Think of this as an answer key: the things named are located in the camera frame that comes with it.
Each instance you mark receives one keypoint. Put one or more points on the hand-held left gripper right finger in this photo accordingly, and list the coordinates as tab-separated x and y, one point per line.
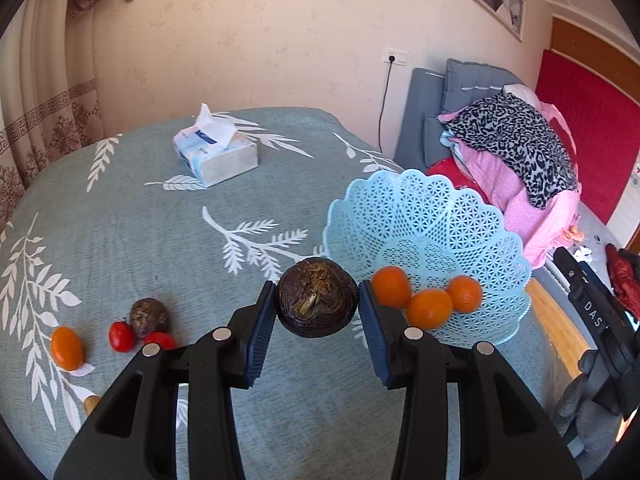
372	340

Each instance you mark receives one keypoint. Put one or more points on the light blue plastic basket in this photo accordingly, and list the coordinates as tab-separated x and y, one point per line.
440	230

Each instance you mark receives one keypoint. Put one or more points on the orange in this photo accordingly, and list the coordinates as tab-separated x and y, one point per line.
464	294
67	346
429	308
392	286

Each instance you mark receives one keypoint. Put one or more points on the person's right hand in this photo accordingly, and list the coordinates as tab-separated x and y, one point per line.
590	425

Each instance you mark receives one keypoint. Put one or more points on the white wall socket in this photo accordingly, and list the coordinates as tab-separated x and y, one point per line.
395	56

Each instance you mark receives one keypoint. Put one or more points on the red patterned cloth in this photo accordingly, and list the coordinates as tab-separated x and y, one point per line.
625	275

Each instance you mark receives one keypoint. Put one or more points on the red tomato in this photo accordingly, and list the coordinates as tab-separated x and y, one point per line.
122	336
162	340

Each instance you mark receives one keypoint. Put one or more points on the grey padded cushion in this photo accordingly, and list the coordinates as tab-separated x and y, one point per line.
475	80

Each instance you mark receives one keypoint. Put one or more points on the beige patterned curtain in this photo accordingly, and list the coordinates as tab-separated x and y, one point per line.
40	85

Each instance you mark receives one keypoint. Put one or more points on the small brown longan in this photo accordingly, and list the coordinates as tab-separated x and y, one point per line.
91	404

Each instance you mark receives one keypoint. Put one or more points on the dark purple passion fruit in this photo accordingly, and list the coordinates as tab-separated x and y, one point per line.
317	300
149	316

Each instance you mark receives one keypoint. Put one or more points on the tissue pack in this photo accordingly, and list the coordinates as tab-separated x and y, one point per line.
225	160

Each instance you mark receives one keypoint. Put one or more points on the red padded headboard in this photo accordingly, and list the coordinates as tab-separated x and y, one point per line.
585	120

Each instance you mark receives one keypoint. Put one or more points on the leopard print cloth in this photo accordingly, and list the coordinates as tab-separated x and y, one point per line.
520	135

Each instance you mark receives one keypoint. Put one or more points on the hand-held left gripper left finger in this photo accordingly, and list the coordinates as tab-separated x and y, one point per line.
260	340

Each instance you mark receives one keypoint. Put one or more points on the pile of clothes and cushions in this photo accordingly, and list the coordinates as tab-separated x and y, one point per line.
530	210

